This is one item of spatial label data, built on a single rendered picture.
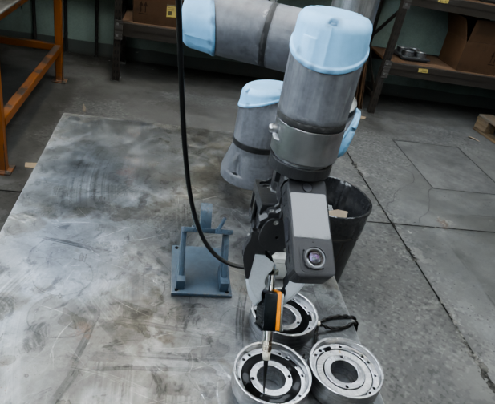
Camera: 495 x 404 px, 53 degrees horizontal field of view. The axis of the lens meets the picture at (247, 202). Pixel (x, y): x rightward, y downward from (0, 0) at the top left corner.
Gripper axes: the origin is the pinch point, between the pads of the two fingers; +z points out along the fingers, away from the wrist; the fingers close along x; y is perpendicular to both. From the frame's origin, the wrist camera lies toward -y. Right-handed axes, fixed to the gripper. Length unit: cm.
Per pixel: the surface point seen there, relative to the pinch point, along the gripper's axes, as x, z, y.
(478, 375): -110, 93, 65
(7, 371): 32.3, 13.0, -1.0
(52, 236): 32.6, 13.1, 28.5
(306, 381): -6.4, 10.1, -4.2
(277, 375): -3.0, 11.5, -2.3
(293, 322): -7.4, 11.8, 8.1
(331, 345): -11.7, 10.2, 2.1
